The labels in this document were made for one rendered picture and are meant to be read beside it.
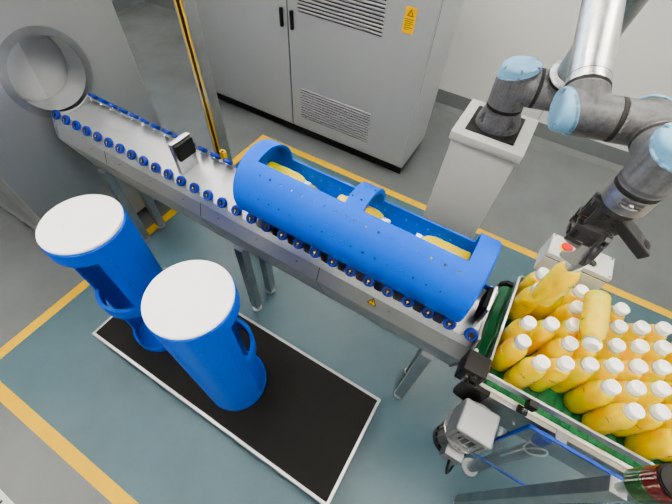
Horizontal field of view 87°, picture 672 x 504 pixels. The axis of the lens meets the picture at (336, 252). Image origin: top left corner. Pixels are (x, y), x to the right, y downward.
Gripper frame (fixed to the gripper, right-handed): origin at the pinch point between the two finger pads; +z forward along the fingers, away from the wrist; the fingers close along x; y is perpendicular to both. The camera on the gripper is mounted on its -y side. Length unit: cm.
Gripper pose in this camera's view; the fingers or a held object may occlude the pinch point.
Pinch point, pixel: (575, 262)
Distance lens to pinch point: 109.8
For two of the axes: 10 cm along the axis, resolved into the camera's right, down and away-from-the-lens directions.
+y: -8.5, -4.5, 2.8
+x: -5.3, 6.7, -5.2
